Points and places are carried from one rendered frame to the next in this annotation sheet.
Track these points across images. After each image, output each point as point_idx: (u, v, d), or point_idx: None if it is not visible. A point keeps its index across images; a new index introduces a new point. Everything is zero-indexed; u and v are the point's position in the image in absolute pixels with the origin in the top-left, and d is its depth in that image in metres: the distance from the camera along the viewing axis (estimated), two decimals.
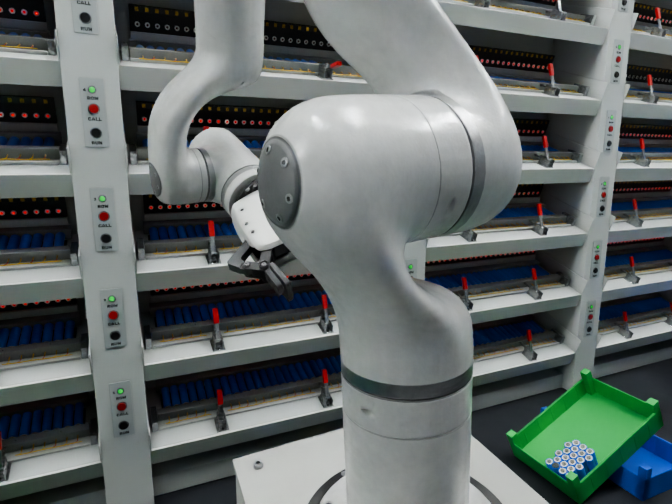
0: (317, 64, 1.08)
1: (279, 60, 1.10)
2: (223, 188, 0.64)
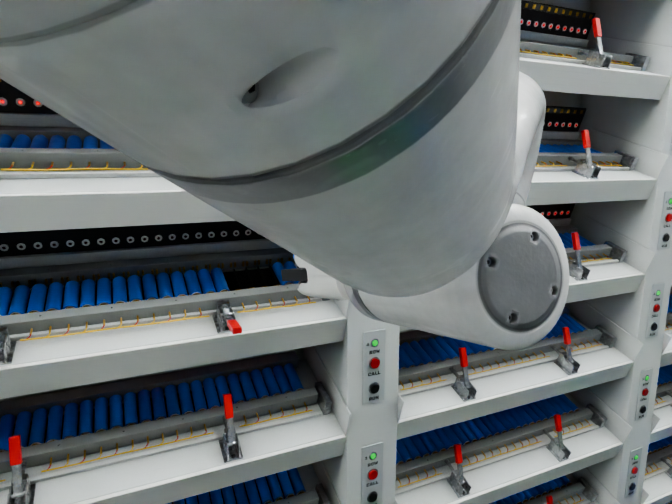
0: (214, 299, 0.68)
1: (159, 285, 0.70)
2: (364, 305, 0.37)
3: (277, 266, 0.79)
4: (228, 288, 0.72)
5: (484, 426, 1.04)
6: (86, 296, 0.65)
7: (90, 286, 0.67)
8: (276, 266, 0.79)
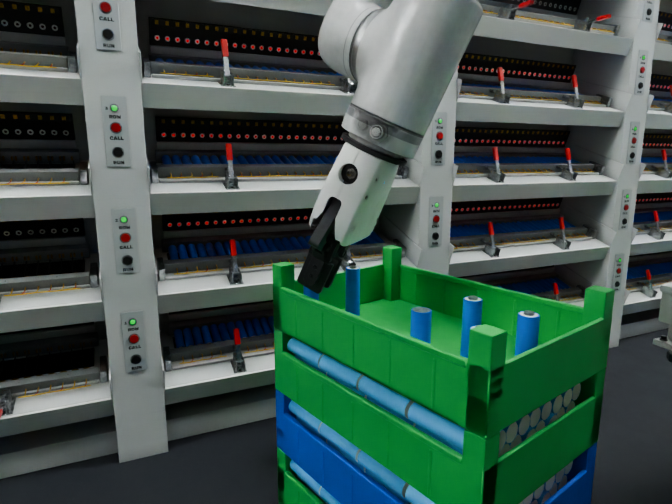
0: (573, 19, 1.29)
1: None
2: None
3: None
4: None
5: (664, 160, 1.65)
6: None
7: None
8: None
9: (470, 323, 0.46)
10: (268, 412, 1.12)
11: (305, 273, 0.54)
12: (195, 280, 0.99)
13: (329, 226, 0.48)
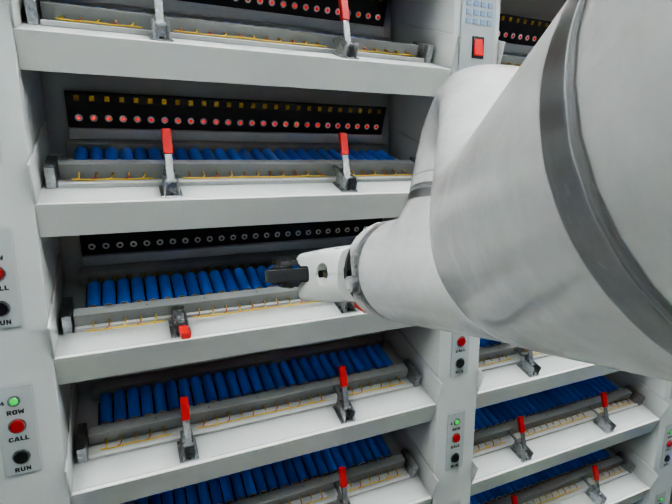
0: None
1: None
2: None
3: None
4: None
5: (537, 403, 1.17)
6: (231, 282, 0.78)
7: (231, 274, 0.80)
8: None
9: None
10: None
11: None
12: None
13: (290, 281, 0.45)
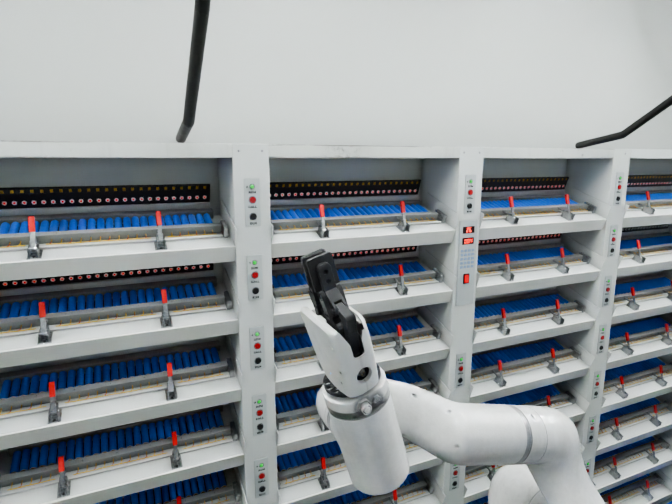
0: None
1: None
2: None
3: (408, 372, 1.70)
4: None
5: None
6: None
7: None
8: (407, 372, 1.70)
9: None
10: None
11: (331, 269, 0.54)
12: None
13: (349, 336, 0.53)
